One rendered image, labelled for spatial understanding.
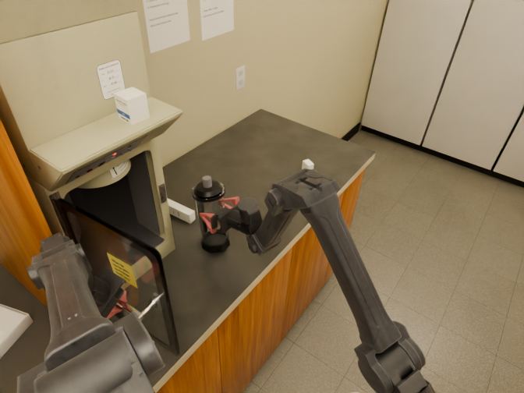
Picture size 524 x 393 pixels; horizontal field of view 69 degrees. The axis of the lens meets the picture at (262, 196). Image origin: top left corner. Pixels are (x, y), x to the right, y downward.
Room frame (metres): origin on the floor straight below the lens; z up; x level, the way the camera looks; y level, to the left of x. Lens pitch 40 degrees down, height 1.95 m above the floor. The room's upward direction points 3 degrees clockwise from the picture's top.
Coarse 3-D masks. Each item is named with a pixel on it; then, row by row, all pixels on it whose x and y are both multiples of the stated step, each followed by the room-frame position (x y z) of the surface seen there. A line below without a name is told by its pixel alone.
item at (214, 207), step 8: (192, 192) 0.93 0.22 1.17; (224, 192) 0.93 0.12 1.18; (216, 200) 0.91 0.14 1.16; (224, 200) 0.94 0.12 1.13; (200, 208) 0.90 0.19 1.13; (208, 208) 0.89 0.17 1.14; (216, 208) 0.90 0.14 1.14; (200, 224) 0.90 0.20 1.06; (208, 232) 0.88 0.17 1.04; (216, 232) 0.89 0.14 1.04; (208, 240) 0.88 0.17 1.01; (216, 240) 0.88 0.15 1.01; (224, 240) 0.89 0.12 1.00
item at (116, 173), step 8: (128, 160) 0.87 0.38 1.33; (112, 168) 0.80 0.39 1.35; (120, 168) 0.81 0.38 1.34; (128, 168) 0.84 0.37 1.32; (104, 176) 0.78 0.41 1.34; (112, 176) 0.79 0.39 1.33; (120, 176) 0.80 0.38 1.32; (88, 184) 0.76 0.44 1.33; (96, 184) 0.76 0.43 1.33; (104, 184) 0.77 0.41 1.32
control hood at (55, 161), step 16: (160, 112) 0.81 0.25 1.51; (176, 112) 0.82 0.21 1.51; (80, 128) 0.73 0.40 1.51; (96, 128) 0.73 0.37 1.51; (112, 128) 0.73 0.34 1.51; (128, 128) 0.74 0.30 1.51; (144, 128) 0.74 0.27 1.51; (160, 128) 0.80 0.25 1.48; (48, 144) 0.66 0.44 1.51; (64, 144) 0.66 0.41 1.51; (80, 144) 0.66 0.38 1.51; (96, 144) 0.66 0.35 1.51; (112, 144) 0.67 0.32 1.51; (128, 144) 0.72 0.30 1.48; (48, 160) 0.60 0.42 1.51; (64, 160) 0.60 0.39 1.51; (80, 160) 0.61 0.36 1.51; (96, 160) 0.65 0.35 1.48; (48, 176) 0.61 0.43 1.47; (64, 176) 0.59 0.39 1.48
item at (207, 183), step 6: (204, 180) 0.93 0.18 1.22; (210, 180) 0.94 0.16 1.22; (198, 186) 0.94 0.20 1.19; (204, 186) 0.93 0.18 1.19; (210, 186) 0.93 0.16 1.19; (216, 186) 0.94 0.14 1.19; (198, 192) 0.91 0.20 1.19; (204, 192) 0.91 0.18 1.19; (210, 192) 0.91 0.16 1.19; (216, 192) 0.92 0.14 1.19
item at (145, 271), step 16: (64, 208) 0.62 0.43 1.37; (80, 224) 0.59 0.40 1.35; (96, 224) 0.56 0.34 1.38; (80, 240) 0.61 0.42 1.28; (96, 240) 0.57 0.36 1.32; (112, 240) 0.54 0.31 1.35; (128, 240) 0.52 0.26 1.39; (96, 256) 0.58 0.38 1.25; (128, 256) 0.52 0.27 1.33; (144, 256) 0.50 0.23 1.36; (96, 272) 0.60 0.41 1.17; (144, 272) 0.50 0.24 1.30; (160, 272) 0.48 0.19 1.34; (128, 288) 0.54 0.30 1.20; (144, 288) 0.51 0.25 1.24; (160, 288) 0.48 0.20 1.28; (144, 304) 0.52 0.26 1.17; (160, 304) 0.49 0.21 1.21; (144, 320) 0.53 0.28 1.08; (160, 320) 0.50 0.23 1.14; (160, 336) 0.50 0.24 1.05; (176, 352) 0.48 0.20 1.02
